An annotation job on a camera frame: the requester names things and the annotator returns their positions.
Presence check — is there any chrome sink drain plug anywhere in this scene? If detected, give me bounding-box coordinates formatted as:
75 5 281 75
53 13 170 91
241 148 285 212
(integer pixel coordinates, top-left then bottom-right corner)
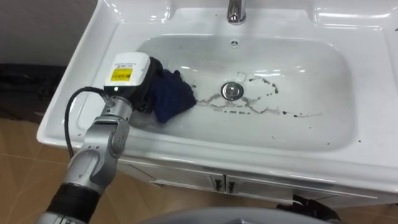
220 82 245 101

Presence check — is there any white ceramic sink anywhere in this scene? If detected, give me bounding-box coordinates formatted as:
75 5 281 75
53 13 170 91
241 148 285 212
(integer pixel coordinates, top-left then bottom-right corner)
36 0 398 195

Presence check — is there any white vanity cabinet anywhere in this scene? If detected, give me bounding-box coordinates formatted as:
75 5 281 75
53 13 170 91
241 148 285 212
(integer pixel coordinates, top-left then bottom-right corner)
115 158 398 208

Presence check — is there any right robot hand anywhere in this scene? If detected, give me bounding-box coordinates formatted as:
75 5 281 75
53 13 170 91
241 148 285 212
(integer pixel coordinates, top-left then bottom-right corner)
276 194 343 223

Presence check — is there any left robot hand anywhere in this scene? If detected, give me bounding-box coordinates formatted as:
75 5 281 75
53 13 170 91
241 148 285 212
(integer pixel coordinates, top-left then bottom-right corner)
103 52 165 113

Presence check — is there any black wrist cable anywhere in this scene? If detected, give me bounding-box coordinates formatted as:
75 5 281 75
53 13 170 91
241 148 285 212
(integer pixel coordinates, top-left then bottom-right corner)
64 86 110 159

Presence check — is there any chrome faucet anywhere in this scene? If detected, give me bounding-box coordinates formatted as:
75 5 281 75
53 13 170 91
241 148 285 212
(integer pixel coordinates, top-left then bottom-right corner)
226 0 247 26

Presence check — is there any dark blue cloth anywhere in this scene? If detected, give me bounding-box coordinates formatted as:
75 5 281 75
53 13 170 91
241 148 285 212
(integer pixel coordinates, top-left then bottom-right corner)
146 68 198 124

